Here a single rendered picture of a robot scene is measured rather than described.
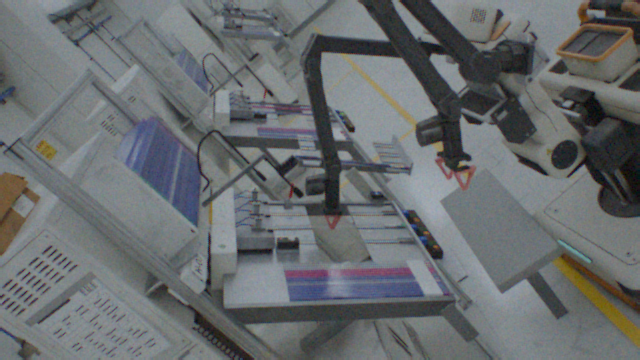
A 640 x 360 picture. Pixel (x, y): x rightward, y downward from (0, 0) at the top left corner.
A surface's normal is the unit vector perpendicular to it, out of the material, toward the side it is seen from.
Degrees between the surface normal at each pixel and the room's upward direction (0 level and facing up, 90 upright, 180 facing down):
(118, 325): 92
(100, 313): 89
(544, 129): 90
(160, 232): 90
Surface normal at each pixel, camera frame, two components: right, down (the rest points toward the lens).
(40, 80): 0.17, 0.40
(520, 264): -0.61, -0.67
